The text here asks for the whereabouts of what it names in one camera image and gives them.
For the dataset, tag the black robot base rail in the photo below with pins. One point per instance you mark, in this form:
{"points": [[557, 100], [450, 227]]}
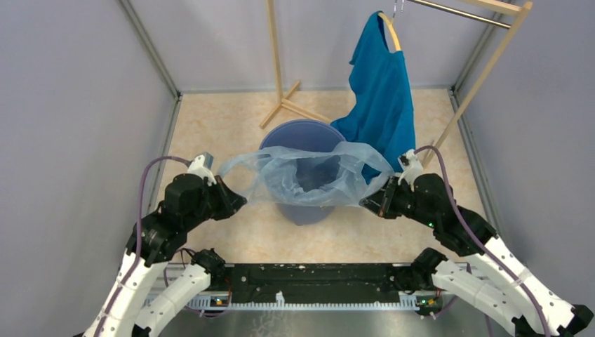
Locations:
{"points": [[325, 283]]}

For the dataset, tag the blue t-shirt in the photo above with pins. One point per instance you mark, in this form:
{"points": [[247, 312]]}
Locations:
{"points": [[383, 113]]}

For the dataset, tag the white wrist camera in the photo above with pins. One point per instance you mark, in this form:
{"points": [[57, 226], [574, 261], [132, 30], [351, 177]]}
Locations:
{"points": [[411, 169], [201, 167]]}

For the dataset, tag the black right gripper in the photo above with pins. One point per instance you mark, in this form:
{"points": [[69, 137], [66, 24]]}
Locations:
{"points": [[381, 202]]}

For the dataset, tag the wooden clothes hanger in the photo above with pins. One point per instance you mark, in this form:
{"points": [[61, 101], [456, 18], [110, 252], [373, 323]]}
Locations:
{"points": [[389, 24]]}

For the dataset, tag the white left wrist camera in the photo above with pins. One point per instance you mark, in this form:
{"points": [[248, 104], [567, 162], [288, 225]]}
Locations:
{"points": [[201, 167]]}

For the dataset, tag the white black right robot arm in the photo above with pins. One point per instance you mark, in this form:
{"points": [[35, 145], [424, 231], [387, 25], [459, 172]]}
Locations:
{"points": [[511, 295]]}

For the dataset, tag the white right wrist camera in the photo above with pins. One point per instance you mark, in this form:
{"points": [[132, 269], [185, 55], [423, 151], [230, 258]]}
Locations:
{"points": [[411, 169]]}

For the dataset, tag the light blue plastic trash bag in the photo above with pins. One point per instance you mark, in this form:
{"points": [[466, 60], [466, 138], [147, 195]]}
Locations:
{"points": [[283, 175]]}

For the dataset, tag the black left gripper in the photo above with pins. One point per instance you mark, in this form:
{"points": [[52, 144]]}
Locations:
{"points": [[231, 201]]}

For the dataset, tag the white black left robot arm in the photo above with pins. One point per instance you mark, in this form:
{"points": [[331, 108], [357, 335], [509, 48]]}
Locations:
{"points": [[189, 201]]}

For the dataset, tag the blue plastic trash bin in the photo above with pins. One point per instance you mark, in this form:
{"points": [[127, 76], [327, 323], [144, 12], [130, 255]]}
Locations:
{"points": [[312, 136]]}

